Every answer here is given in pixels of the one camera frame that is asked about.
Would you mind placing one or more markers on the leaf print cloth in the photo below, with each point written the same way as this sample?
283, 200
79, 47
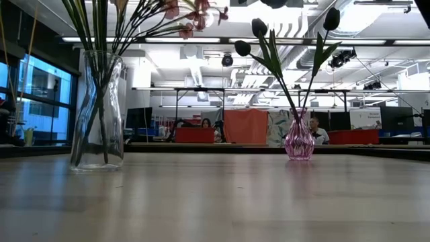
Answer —
277, 127

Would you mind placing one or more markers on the black metal station frame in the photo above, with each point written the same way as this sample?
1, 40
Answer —
198, 89

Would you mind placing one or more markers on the clear glass vase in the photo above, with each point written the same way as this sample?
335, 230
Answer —
111, 134

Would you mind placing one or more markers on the pink striped glass vase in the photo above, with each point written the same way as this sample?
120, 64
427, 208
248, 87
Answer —
299, 141

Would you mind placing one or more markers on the yellow green cup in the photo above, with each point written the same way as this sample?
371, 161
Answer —
29, 137

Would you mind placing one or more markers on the black ceiling camera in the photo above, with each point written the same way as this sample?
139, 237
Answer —
227, 60

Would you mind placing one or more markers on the dark computer monitor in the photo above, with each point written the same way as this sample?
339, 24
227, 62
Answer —
138, 117
396, 118

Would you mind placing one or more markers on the orange cloth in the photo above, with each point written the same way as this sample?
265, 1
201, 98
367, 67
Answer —
245, 126

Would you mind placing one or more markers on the artificial tulip with green leaves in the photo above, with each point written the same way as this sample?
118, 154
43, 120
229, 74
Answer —
332, 18
242, 48
259, 27

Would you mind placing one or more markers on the black ceiling spotlight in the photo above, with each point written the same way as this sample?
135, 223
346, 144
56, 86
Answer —
341, 60

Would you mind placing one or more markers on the red plastic bin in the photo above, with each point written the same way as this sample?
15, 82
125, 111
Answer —
352, 137
195, 135

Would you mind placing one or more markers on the white poster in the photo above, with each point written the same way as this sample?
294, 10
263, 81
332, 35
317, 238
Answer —
365, 118

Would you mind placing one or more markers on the person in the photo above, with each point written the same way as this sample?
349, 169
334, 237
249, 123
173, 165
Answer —
206, 123
319, 134

